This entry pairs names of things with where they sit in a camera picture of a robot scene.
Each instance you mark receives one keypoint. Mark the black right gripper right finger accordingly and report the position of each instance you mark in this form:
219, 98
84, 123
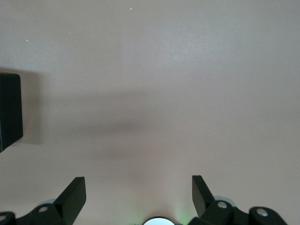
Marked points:
201, 199

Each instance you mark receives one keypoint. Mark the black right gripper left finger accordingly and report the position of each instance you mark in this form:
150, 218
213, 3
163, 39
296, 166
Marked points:
68, 201

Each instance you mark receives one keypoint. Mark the black plastic box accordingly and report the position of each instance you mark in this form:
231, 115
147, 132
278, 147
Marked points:
10, 110

